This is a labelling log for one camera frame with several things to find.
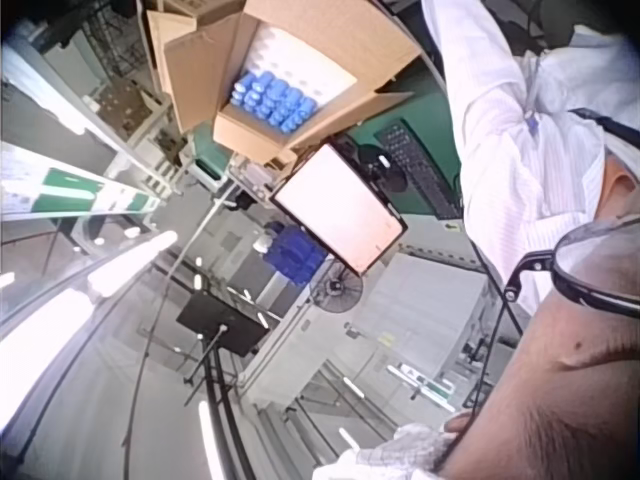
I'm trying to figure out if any black keyboard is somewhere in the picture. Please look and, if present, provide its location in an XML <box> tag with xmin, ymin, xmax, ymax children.
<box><xmin>373</xmin><ymin>118</ymin><xmax>462</xmax><ymax>221</ymax></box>

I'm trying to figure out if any cluttered metal shelf rack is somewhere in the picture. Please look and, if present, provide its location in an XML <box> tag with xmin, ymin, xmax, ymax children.
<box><xmin>43</xmin><ymin>0</ymin><xmax>174</xmax><ymax>169</ymax></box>

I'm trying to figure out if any white foam tray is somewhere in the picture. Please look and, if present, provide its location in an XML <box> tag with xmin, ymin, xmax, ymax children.
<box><xmin>243</xmin><ymin>23</ymin><xmax>359</xmax><ymax>109</ymax></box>

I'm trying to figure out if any blue plastic crate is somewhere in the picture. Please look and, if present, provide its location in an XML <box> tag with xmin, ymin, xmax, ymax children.
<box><xmin>261</xmin><ymin>223</ymin><xmax>330</xmax><ymax>287</ymax></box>

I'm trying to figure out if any open brown cardboard box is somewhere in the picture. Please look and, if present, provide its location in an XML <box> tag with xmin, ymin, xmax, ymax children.
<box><xmin>162</xmin><ymin>0</ymin><xmax>422</xmax><ymax>167</ymax></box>

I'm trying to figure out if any green and white sign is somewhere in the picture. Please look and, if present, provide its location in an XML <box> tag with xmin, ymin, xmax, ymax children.
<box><xmin>386</xmin><ymin>363</ymin><xmax>457</xmax><ymax>402</ymax></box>

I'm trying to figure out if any black framed monitor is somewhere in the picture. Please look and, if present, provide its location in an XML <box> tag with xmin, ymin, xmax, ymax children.
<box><xmin>268</xmin><ymin>141</ymin><xmax>409</xmax><ymax>277</ymax></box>

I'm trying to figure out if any green and white beam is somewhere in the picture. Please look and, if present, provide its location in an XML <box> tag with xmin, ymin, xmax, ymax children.
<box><xmin>0</xmin><ymin>141</ymin><xmax>162</xmax><ymax>217</ymax></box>

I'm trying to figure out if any black round fan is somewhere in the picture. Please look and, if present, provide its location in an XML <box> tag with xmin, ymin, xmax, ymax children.
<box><xmin>308</xmin><ymin>263</ymin><xmax>364</xmax><ymax>316</ymax></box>

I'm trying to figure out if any group of blue cylinders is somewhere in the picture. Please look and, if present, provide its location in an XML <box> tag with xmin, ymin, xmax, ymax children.
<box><xmin>228</xmin><ymin>69</ymin><xmax>320</xmax><ymax>135</ymax></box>

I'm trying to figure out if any black board on tripod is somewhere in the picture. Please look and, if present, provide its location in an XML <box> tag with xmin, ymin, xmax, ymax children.
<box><xmin>174</xmin><ymin>291</ymin><xmax>272</xmax><ymax>407</ymax></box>

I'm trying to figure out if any black computer mouse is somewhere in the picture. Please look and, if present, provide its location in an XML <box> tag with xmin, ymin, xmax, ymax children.
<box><xmin>356</xmin><ymin>143</ymin><xmax>407</xmax><ymax>194</ymax></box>

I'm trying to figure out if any green table mat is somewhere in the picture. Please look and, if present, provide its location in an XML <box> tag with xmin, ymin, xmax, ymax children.
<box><xmin>343</xmin><ymin>63</ymin><xmax>464</xmax><ymax>217</ymax></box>

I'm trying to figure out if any black cable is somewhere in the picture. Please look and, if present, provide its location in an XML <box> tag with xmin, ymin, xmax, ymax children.
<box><xmin>462</xmin><ymin>230</ymin><xmax>525</xmax><ymax>409</ymax></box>

